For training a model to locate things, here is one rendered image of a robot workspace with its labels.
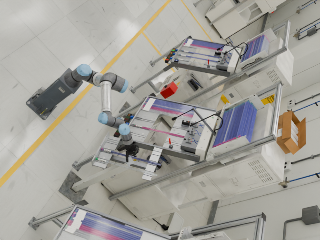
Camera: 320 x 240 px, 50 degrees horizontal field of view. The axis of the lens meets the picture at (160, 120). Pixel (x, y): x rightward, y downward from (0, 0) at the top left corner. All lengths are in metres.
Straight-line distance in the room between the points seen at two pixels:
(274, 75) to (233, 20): 3.46
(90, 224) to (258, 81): 2.47
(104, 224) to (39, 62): 2.02
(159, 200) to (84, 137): 1.04
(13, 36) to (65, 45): 0.61
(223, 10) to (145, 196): 4.70
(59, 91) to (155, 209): 1.51
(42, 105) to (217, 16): 4.71
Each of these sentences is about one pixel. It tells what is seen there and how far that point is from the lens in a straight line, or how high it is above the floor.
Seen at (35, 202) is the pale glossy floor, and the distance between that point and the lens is 3.27.
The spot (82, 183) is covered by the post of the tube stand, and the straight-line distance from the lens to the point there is 3.31.
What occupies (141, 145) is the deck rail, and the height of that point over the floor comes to 0.85.
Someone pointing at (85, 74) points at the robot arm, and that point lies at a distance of 3.02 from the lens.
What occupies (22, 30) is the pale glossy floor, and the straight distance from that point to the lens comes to 3.98.
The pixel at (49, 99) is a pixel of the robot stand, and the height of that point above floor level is 0.24.
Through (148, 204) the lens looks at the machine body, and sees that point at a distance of 3.57.
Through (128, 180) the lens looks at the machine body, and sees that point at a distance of 3.40.
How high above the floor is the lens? 2.85
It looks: 37 degrees down
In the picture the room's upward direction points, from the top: 62 degrees clockwise
